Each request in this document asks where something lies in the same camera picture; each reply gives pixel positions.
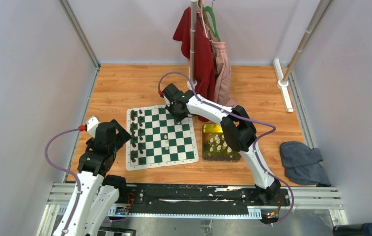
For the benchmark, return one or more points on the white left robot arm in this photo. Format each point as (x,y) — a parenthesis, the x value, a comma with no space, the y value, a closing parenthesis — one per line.
(95,190)

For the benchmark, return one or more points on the pink hanging garment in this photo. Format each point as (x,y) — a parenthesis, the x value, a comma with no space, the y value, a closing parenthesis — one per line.
(221,64)

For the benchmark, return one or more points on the green clothes hanger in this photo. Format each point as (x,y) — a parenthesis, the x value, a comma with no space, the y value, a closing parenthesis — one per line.
(209,16)

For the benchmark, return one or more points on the yellow tray of white pieces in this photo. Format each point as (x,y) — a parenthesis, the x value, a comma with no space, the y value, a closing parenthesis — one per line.
(214,146)

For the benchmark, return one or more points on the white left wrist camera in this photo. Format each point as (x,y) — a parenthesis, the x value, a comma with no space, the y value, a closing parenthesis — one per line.
(91,125)

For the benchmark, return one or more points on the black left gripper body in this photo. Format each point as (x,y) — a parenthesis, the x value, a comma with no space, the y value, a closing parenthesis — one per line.
(122,136)

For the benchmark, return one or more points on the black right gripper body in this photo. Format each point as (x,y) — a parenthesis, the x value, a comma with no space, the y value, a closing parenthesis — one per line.
(177,115)

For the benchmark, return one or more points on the grey cloth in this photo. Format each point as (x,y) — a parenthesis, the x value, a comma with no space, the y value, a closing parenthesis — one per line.
(302,164)

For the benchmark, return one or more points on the white clothes rack pole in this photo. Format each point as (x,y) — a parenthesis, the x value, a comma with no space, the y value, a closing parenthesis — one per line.
(192,83)

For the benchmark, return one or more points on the green white chess board mat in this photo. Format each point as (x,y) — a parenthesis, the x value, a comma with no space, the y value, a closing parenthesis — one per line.
(146,148)

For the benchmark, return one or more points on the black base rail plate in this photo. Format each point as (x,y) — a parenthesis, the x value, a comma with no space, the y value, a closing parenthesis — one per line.
(186,199)

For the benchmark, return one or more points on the white rack foot right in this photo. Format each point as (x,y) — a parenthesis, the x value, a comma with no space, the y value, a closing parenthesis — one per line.
(282,85)

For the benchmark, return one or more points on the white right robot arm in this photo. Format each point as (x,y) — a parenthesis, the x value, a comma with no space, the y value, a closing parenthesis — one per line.
(238,129)

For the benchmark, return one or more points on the red hanging garment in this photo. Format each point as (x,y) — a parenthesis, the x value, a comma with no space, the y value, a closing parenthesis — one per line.
(204,71)

